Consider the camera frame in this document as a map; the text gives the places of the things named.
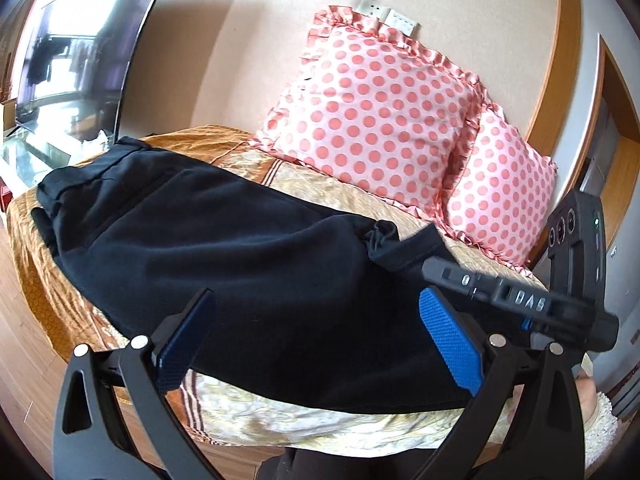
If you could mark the black framed mirror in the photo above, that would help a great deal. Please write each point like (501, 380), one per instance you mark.
(74, 69)

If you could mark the polka dot pillow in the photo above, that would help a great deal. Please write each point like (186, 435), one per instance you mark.
(499, 195)
(374, 108)

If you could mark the wooden door frame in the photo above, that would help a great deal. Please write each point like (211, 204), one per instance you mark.
(594, 60)

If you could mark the right polka dot pillow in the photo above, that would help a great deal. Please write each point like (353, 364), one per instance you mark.
(499, 195)

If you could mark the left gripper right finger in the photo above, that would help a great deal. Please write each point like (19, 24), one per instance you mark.
(546, 437)

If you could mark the black pants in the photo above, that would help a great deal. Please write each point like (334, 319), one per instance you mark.
(314, 306)

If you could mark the white wall socket plate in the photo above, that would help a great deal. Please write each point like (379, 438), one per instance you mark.
(373, 9)

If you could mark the left polka dot pillow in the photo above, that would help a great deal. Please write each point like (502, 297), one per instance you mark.
(374, 108)

